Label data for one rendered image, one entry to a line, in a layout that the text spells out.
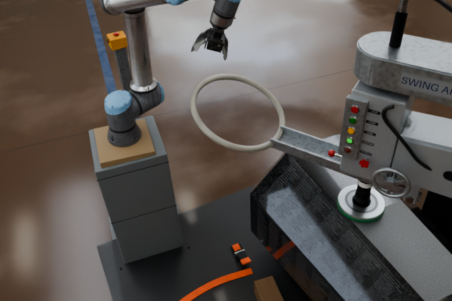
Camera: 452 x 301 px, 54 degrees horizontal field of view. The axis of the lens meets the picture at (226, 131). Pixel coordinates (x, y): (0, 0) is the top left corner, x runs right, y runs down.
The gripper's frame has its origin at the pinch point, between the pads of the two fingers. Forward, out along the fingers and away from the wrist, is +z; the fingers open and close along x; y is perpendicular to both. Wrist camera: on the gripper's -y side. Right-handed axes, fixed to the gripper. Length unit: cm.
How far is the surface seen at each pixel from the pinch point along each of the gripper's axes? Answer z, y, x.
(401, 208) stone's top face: 31, 37, 106
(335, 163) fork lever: 16, 31, 65
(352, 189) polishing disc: 35, 29, 83
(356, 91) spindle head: -25, 29, 52
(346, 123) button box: -11, 33, 55
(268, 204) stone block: 75, 21, 55
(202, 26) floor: 223, -315, 27
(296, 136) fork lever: 26, 11, 52
